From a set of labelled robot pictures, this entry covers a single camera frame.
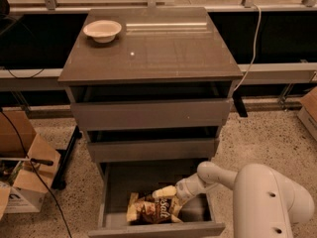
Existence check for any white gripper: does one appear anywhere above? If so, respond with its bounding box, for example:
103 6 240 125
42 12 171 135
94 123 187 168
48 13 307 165
152 174 215 203

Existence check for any brown chip bag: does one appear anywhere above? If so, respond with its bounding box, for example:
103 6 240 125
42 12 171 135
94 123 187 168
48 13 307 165
126 192 182 224

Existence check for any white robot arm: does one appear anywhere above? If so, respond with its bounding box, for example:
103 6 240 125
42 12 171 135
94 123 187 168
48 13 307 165
153 162 315 238

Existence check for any grey middle drawer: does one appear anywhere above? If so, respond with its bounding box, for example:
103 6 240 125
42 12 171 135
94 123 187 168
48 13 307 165
87 126 219 163

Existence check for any grey drawer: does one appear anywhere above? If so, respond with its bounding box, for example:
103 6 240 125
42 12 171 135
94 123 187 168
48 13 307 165
87 126 219 163
69 81 234 131
88 159 225 238

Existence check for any grey bottom drawer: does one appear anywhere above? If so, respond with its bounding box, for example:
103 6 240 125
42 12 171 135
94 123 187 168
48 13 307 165
88 159 225 238

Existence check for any grey top drawer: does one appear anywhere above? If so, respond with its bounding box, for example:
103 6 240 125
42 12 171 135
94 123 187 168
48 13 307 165
69 81 234 131

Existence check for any grey drawer cabinet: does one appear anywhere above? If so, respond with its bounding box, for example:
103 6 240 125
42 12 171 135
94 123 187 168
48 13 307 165
57 6 244 180

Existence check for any black stand leg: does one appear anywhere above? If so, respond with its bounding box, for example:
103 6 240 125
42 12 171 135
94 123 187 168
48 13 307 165
52 127 82 190

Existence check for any open cardboard box left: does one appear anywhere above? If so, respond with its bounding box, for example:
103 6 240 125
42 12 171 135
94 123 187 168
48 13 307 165
0 111 60 219

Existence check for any cardboard box right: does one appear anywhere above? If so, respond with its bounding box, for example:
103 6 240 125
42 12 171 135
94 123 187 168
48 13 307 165
297 86 317 141

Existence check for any white paper bowl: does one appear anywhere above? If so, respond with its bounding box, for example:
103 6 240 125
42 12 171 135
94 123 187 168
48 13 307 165
83 20 122 44

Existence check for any black bracket behind cabinet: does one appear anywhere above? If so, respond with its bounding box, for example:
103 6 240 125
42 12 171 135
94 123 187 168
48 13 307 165
233 92 248 118

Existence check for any black cable left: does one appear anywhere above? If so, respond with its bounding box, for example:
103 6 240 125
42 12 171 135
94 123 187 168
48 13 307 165
0 108 73 238

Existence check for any white cable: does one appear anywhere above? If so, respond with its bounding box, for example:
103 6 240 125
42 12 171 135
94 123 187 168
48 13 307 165
233 4 262 93

